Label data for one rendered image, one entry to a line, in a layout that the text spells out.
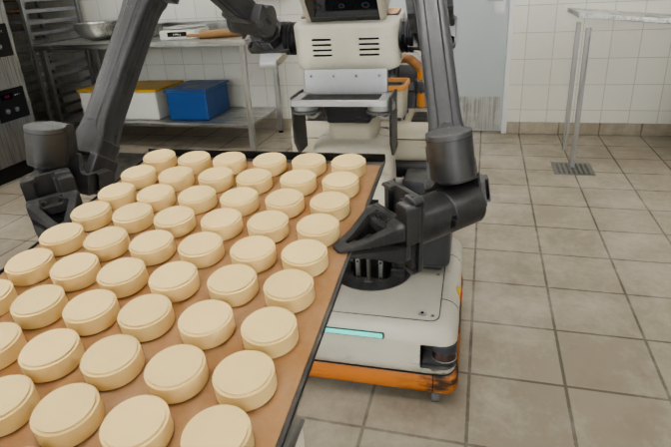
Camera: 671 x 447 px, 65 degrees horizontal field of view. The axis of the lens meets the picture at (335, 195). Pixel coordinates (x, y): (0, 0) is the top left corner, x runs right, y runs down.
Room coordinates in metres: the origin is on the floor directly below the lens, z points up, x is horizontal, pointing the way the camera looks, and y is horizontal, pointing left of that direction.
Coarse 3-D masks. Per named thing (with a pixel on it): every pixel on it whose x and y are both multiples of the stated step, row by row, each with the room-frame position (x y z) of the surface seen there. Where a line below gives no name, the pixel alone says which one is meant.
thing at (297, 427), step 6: (294, 420) 0.41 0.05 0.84; (300, 420) 0.41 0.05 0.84; (294, 426) 0.40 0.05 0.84; (300, 426) 0.40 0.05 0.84; (294, 432) 0.39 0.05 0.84; (300, 432) 0.39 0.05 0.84; (288, 438) 0.38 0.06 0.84; (294, 438) 0.38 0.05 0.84; (300, 438) 0.39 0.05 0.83; (288, 444) 0.38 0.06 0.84; (294, 444) 0.38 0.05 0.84; (300, 444) 0.39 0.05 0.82
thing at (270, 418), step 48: (288, 240) 0.56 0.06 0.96; (336, 240) 0.55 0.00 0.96; (96, 288) 0.50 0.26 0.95; (144, 288) 0.49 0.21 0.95; (96, 336) 0.42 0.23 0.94; (240, 336) 0.40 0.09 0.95; (48, 384) 0.37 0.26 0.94; (144, 384) 0.36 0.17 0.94; (288, 384) 0.34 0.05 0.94; (96, 432) 0.31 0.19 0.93
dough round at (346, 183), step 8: (328, 176) 0.68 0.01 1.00; (336, 176) 0.68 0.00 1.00; (344, 176) 0.67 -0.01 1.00; (352, 176) 0.67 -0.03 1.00; (328, 184) 0.65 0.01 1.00; (336, 184) 0.65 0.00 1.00; (344, 184) 0.65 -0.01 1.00; (352, 184) 0.65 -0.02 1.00; (344, 192) 0.64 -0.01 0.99; (352, 192) 0.65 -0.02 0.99
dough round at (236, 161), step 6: (222, 156) 0.78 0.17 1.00; (228, 156) 0.78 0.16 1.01; (234, 156) 0.77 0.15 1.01; (240, 156) 0.77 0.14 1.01; (216, 162) 0.76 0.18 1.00; (222, 162) 0.76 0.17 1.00; (228, 162) 0.75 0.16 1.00; (234, 162) 0.75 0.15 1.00; (240, 162) 0.76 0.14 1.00; (246, 162) 0.77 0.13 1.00; (234, 168) 0.75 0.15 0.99; (240, 168) 0.75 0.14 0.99; (246, 168) 0.77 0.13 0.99; (234, 174) 0.75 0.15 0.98
